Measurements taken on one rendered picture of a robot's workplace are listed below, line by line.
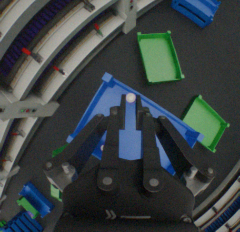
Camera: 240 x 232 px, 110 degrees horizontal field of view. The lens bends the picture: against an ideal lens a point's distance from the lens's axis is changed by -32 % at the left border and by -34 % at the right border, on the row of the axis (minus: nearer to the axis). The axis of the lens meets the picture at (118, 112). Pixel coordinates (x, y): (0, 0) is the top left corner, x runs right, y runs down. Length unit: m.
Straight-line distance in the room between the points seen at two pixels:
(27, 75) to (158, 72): 0.64
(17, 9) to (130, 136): 0.47
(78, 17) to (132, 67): 0.41
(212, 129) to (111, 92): 0.69
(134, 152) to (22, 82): 0.47
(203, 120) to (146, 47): 0.56
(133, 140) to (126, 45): 0.58
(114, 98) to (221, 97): 0.74
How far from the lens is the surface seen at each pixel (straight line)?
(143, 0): 0.86
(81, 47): 0.66
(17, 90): 0.54
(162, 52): 0.79
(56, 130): 0.82
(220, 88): 0.94
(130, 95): 0.21
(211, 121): 0.86
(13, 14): 0.39
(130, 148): 0.37
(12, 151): 0.96
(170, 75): 0.75
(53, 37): 0.50
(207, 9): 1.17
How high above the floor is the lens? 0.68
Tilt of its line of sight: 85 degrees down
